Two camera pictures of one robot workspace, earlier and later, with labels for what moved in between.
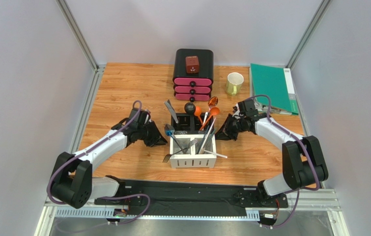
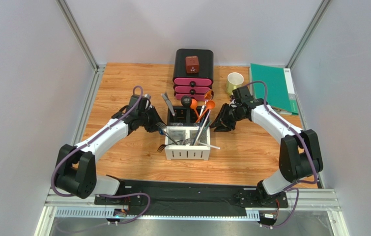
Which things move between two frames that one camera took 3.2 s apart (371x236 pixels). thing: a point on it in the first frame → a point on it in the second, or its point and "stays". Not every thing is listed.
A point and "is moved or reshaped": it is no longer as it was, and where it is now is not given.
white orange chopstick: (207, 135) → (202, 128)
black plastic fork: (167, 156) → (162, 146)
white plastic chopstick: (215, 154) → (207, 145)
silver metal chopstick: (206, 137) → (199, 134)
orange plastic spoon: (197, 112) → (194, 105)
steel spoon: (212, 102) → (209, 95)
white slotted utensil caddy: (193, 151) is moved or reshaped
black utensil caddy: (193, 123) is moved or reshaped
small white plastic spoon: (204, 119) → (201, 111)
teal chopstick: (209, 140) → (206, 130)
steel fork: (169, 131) is moved or reshaped
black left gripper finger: (154, 137) → (155, 119)
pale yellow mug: (234, 81) stays
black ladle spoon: (190, 108) → (186, 101)
